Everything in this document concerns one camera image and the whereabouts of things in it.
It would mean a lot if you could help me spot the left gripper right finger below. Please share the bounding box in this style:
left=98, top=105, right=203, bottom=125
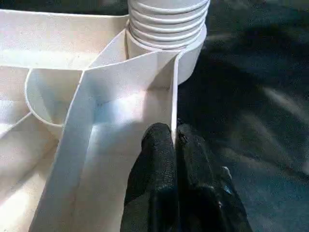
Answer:
left=175, top=118, right=253, bottom=232

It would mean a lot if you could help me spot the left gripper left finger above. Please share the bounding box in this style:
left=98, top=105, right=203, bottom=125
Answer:
left=120, top=122, right=181, bottom=232

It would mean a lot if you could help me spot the white plastic table top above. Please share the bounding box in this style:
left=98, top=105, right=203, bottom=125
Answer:
left=0, top=8, right=208, bottom=232

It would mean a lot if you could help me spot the white plastic table leg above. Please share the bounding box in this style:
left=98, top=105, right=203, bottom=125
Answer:
left=126, top=0, right=210, bottom=50

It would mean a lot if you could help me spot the black table mat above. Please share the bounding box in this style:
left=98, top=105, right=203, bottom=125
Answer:
left=0, top=0, right=309, bottom=232

